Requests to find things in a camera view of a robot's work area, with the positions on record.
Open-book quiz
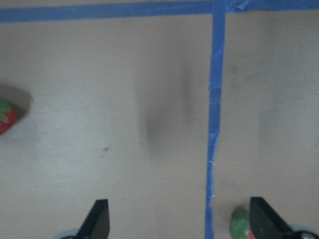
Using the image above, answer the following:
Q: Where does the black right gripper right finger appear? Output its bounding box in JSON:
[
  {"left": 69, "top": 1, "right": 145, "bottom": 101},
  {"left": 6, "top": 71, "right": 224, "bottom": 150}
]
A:
[{"left": 249, "top": 197, "right": 294, "bottom": 239}]

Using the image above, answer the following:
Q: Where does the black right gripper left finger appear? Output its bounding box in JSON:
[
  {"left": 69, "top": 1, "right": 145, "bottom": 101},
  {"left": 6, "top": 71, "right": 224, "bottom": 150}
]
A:
[{"left": 75, "top": 199, "right": 110, "bottom": 239}]

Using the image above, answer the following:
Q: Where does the red strawberry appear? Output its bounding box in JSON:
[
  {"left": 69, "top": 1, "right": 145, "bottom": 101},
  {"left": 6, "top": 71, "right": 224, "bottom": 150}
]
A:
[
  {"left": 0, "top": 97, "right": 18, "bottom": 135},
  {"left": 229, "top": 211, "right": 255, "bottom": 239}
]

